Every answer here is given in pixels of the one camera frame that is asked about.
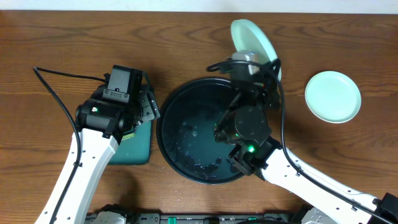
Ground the mint green plate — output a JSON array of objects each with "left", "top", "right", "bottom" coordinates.
[
  {"left": 231, "top": 19, "right": 279, "bottom": 81},
  {"left": 305, "top": 71, "right": 362, "bottom": 124}
]

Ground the green yellow sponge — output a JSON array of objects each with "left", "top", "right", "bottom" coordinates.
[{"left": 122, "top": 133, "right": 135, "bottom": 140}]

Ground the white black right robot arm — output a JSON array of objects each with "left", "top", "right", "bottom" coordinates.
[{"left": 207, "top": 59, "right": 397, "bottom": 223}]

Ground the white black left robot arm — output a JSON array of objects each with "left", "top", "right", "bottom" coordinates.
[{"left": 36, "top": 91, "right": 160, "bottom": 223}]

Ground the round black tray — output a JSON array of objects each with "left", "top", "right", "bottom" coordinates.
[{"left": 156, "top": 78, "right": 243, "bottom": 185}]

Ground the dark green rectangular tray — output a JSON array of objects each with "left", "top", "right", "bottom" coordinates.
[{"left": 108, "top": 123, "right": 152, "bottom": 165}]

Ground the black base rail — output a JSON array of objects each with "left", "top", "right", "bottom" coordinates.
[{"left": 84, "top": 204, "right": 334, "bottom": 224}]

